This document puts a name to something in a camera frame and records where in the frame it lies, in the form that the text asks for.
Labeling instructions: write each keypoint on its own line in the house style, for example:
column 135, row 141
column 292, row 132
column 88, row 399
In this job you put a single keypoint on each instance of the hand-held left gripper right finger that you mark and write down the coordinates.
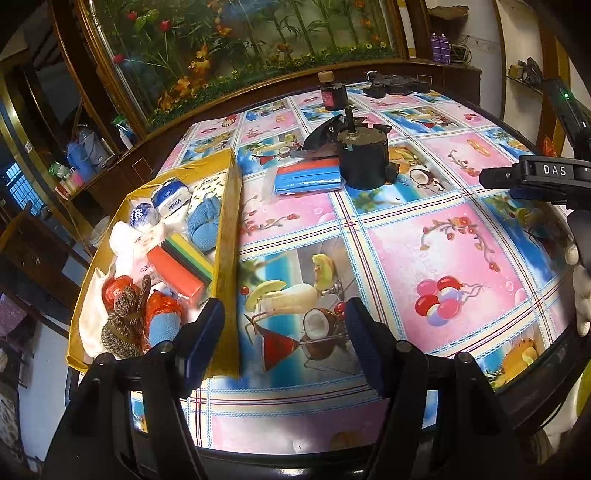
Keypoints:
column 364, row 346

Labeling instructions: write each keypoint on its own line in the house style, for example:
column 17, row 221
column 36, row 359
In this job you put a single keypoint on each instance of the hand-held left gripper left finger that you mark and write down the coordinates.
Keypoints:
column 205, row 337

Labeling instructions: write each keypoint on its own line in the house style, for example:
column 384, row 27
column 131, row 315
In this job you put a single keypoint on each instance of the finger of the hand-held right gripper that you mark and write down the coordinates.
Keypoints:
column 498, row 177
column 531, row 196

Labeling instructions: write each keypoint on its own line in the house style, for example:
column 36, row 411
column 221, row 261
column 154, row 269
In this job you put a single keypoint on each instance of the blue roll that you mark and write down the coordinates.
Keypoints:
column 159, row 323

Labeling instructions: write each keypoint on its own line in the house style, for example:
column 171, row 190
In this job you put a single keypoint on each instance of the orange multicoloured sponge pack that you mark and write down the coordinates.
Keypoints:
column 178, row 272

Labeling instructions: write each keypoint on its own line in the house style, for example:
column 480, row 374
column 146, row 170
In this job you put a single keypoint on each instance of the yellow cardboard box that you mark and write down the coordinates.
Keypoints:
column 228, row 258

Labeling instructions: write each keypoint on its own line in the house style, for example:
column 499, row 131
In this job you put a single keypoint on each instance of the brown woven cloth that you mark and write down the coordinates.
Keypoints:
column 122, row 337

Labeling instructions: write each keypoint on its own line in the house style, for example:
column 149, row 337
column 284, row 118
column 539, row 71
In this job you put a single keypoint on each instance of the orange plastic bag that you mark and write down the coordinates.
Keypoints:
column 117, row 290

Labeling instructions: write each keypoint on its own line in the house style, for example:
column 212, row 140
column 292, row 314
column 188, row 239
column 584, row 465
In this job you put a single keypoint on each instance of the blue knitted cloth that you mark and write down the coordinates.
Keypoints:
column 203, row 226

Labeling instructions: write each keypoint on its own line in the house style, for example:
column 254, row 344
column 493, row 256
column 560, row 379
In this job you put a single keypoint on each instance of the person's right hand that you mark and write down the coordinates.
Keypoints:
column 584, row 300

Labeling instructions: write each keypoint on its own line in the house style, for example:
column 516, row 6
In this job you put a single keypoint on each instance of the printed pink blue tablecloth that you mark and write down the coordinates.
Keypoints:
column 415, row 240

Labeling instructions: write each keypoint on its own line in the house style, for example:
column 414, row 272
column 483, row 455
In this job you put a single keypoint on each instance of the black electric motor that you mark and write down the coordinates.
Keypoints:
column 362, row 161

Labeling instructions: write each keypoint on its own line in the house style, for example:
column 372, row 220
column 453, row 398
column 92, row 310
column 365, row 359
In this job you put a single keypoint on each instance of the black gadget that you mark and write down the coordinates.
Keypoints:
column 397, row 84

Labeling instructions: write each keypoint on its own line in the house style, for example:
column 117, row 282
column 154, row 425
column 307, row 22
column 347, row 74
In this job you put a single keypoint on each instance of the purple bottle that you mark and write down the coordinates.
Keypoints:
column 436, row 46
column 445, row 47

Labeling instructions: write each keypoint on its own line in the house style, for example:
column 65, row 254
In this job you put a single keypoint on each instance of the white tissue pack blue label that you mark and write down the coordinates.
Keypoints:
column 173, row 197

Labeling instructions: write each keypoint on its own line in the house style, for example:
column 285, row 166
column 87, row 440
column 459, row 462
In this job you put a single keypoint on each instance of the white tissue pack floral print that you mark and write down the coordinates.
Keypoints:
column 210, row 187

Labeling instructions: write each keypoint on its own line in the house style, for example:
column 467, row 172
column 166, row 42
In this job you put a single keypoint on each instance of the blue face mask packet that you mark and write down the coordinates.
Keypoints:
column 309, row 180

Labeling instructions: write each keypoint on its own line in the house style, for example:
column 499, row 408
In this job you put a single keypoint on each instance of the black pouch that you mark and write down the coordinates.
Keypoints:
column 325, row 134

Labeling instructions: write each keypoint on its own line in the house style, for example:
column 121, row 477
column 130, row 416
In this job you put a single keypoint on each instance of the red and brown flat tool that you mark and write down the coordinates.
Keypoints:
column 318, row 156

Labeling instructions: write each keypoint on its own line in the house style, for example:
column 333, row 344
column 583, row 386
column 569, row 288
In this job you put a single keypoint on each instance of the brown wooden cabinet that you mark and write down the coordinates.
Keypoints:
column 138, row 166

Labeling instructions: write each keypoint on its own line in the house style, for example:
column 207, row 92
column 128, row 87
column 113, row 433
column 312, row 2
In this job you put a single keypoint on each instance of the dark bottle red label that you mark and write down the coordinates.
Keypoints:
column 333, row 94

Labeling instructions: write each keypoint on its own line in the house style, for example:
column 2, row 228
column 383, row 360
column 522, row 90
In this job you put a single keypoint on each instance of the pink containers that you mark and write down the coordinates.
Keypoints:
column 69, row 184

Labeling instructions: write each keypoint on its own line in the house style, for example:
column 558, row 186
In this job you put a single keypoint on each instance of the white spray bottle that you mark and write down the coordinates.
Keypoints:
column 123, row 138

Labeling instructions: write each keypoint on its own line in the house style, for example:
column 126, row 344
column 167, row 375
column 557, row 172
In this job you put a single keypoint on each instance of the blue bag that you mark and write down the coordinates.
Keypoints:
column 78, row 159

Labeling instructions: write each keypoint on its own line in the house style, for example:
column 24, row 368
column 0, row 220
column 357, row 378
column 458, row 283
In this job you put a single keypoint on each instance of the grey bag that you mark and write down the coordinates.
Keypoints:
column 90, row 138

